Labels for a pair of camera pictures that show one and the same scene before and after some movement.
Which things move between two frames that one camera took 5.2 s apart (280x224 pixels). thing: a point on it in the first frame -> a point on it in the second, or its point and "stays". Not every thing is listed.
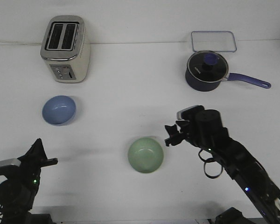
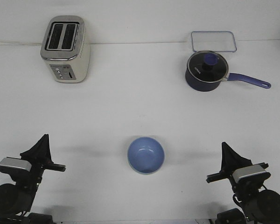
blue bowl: x=59 y=109 -> x=145 y=155
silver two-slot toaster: x=66 y=48 stays
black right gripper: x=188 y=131 -> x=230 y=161
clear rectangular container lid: x=221 y=41 stays
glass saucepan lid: x=207 y=66 stays
